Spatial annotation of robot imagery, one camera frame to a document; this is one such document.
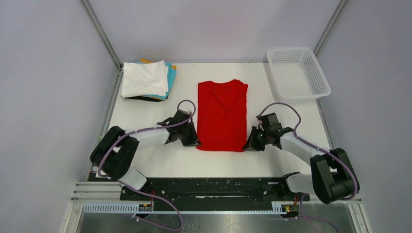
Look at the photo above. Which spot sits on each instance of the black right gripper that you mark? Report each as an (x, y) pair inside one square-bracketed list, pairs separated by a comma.
[(251, 143)]

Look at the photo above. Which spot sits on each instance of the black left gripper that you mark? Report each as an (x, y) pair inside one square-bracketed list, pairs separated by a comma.
[(193, 140)]

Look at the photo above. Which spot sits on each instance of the red t-shirt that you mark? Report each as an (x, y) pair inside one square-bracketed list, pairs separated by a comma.
[(222, 116)]

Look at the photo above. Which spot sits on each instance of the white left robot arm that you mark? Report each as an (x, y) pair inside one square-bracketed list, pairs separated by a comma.
[(114, 154)]

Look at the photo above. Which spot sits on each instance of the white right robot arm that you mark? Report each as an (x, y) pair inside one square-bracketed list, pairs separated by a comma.
[(331, 175)]

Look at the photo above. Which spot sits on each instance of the folded black t-shirt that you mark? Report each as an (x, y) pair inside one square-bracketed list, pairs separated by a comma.
[(144, 98)]

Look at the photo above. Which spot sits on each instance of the folded blue t-shirt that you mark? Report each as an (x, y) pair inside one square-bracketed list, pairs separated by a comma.
[(171, 75)]

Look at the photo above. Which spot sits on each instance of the white plastic basket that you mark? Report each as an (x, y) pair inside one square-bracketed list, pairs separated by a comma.
[(297, 74)]

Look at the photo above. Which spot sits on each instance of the folded white t-shirt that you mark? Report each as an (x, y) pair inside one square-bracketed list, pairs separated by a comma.
[(144, 79)]

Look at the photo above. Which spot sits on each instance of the folded yellow t-shirt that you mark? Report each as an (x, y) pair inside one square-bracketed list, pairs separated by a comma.
[(146, 61)]

